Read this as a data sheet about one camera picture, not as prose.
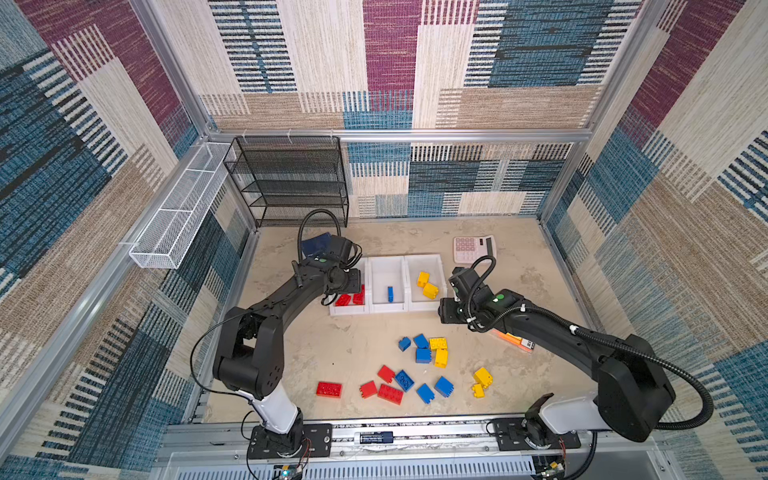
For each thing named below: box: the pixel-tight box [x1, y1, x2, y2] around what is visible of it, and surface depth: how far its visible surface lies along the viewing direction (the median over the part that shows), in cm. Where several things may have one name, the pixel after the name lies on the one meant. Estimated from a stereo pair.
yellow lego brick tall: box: [417, 271, 431, 288], surface depth 101 cm
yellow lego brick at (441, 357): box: [434, 348, 449, 369], surface depth 86 cm
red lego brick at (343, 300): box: [334, 294, 351, 307], surface depth 98 cm
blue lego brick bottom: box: [416, 383, 435, 404], surface depth 82 cm
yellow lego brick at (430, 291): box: [422, 282, 439, 300], surface depth 99 cm
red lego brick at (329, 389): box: [316, 381, 343, 398], surface depth 82 cm
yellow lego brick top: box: [430, 338, 447, 349], surface depth 89 cm
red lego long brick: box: [353, 284, 365, 305], surface depth 98 cm
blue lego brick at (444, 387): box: [434, 376, 455, 398], surface depth 82 cm
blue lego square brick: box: [413, 333, 429, 348], surface depth 91 cm
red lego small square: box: [359, 380, 377, 399], surface depth 83 cm
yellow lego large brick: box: [473, 367, 494, 389], surface depth 83 cm
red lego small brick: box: [377, 364, 395, 383], surface depth 85 cm
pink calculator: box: [453, 235, 497, 265], surface depth 113 cm
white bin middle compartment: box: [367, 256, 409, 314], surface depth 99 cm
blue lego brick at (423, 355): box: [415, 347, 432, 364], surface depth 87 cm
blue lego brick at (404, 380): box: [395, 369, 414, 392], surface depth 84 cm
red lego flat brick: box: [377, 384, 405, 406], surface depth 81 cm
